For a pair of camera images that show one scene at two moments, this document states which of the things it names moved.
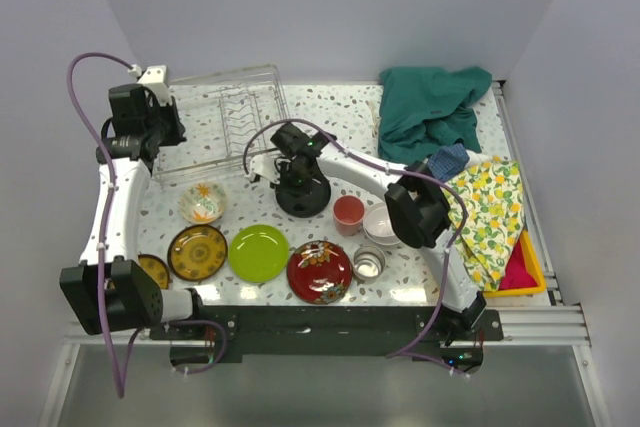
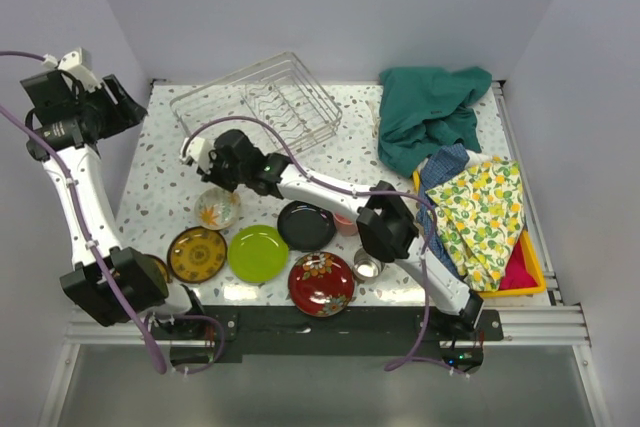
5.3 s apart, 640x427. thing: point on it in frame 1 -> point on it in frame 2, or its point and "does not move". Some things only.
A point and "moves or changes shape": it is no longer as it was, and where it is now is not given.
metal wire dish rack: x=220 y=113 moves or changes shape
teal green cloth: x=425 y=111 does not move
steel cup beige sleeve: x=369 y=264 does not move
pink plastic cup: x=348 y=215 does not move
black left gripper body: x=163 y=121 -> x=106 y=116
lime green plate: x=258 y=253 does not move
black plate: x=303 y=201 moves or changes shape
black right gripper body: x=290 y=175 -> x=223 y=174
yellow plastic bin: x=533 y=265 does not move
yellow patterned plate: x=197 y=252 does not move
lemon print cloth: x=486 y=208 does not move
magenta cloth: x=516 y=274 does not move
